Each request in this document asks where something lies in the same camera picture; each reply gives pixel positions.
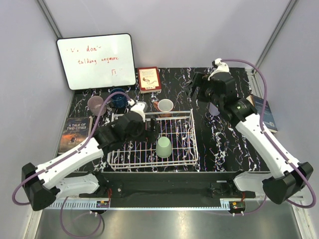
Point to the white slotted cable duct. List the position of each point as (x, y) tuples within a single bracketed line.
[(80, 205)]

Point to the black marbled table mat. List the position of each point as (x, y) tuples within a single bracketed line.
[(220, 146)]

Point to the blue paperback book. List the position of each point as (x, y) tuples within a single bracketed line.
[(268, 118)]

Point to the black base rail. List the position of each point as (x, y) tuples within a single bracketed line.
[(166, 189)]

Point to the lavender plastic cup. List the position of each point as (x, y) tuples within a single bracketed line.
[(213, 110)]

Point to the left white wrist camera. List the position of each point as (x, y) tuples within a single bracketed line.
[(138, 107)]

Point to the light green plastic cup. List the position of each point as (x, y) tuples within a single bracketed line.
[(163, 147)]

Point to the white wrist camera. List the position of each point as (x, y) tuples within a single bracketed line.
[(218, 67), (138, 107)]

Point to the Tale of Two Cities book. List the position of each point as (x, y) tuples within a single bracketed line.
[(75, 131)]

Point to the orange pink mug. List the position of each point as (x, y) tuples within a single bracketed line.
[(164, 107)]

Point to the white dry-erase board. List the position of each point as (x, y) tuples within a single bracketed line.
[(100, 61)]

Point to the mauve ceramic mug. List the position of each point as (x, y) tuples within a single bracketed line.
[(95, 105)]

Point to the red and cream book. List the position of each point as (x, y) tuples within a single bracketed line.
[(149, 80)]

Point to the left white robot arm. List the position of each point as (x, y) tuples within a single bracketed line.
[(45, 183)]

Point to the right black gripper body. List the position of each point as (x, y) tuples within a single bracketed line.
[(206, 93)]

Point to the white wire dish rack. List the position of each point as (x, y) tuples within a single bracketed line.
[(179, 128)]

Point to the dark blue mug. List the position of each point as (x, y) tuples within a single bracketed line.
[(119, 101)]

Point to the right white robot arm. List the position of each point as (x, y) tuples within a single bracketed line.
[(287, 175)]

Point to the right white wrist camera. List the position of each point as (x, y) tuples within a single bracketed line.
[(218, 67)]

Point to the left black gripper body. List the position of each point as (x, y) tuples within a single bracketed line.
[(141, 134)]

